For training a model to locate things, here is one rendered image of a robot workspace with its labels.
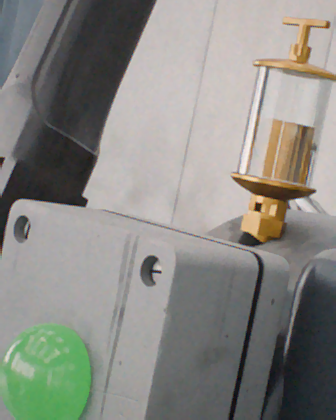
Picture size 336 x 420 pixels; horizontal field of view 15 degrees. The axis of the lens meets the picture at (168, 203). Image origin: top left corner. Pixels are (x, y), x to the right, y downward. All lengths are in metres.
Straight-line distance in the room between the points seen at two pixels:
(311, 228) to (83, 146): 0.34
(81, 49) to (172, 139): 7.30
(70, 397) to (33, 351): 0.02
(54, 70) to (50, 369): 0.41
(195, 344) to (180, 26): 7.86
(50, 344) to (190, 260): 0.05
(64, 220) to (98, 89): 0.40
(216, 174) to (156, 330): 7.39
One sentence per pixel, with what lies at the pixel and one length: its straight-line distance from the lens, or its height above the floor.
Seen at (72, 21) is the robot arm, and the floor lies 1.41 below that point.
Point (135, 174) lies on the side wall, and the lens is 8.26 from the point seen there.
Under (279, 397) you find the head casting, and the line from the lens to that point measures 0.36.
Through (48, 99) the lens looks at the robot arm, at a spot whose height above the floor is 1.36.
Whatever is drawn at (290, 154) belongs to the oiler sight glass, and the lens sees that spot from 0.40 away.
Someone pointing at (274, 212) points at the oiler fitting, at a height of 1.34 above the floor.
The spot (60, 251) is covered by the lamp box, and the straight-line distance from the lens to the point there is 0.35.
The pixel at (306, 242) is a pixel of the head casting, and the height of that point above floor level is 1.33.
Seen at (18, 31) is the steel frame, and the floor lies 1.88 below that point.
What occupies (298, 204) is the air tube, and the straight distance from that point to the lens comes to 0.49.
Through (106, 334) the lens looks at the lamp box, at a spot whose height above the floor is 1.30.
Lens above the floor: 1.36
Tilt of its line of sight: 3 degrees down
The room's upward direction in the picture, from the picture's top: 11 degrees clockwise
